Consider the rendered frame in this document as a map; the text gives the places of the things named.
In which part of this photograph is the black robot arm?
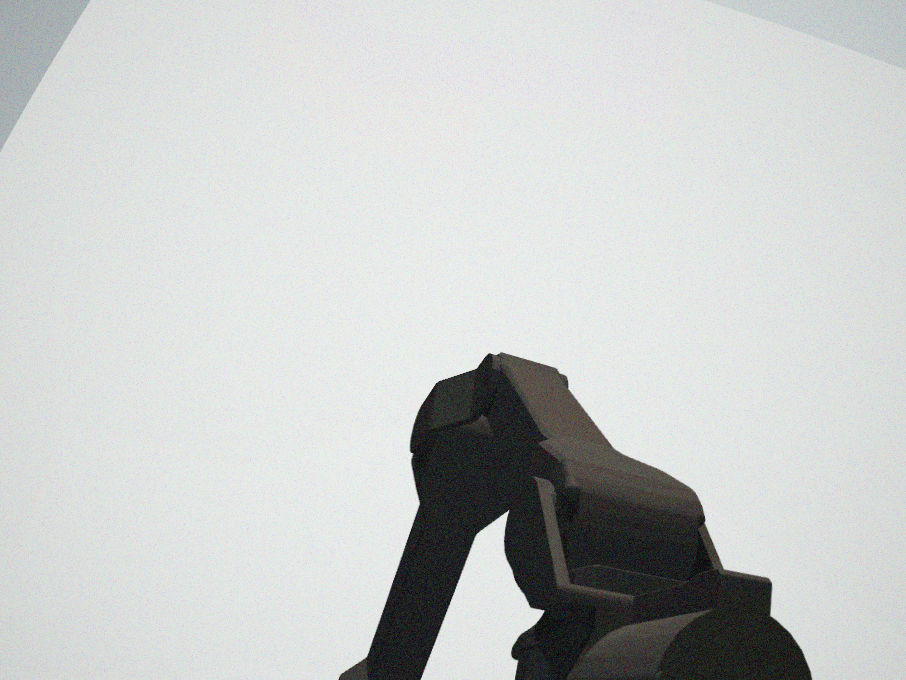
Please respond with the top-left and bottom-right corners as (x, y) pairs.
(338, 352), (813, 680)

